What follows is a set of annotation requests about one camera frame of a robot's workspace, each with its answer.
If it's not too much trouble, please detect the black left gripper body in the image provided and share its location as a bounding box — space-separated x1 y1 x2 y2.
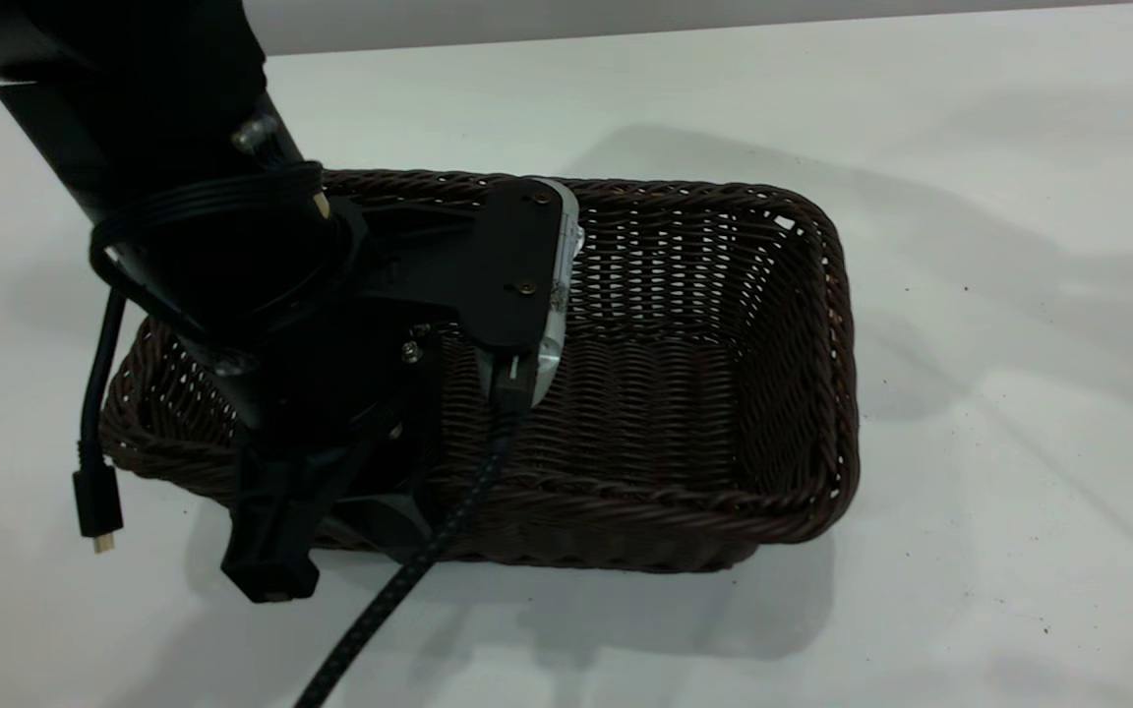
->
183 293 461 495

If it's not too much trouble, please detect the dark brown woven wicker basket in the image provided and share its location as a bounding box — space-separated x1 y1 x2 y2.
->
97 169 861 574

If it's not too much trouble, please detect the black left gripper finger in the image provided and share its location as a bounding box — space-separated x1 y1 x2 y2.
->
328 490 442 563
220 445 373 604

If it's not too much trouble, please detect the smooth black usb cable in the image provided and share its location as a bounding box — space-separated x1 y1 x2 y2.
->
73 162 356 554

